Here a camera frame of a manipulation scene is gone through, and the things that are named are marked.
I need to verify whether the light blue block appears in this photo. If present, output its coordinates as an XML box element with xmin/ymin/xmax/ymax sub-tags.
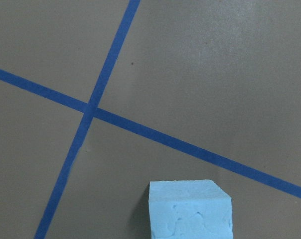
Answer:
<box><xmin>149</xmin><ymin>180</ymin><xmax>233</xmax><ymax>239</ymax></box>

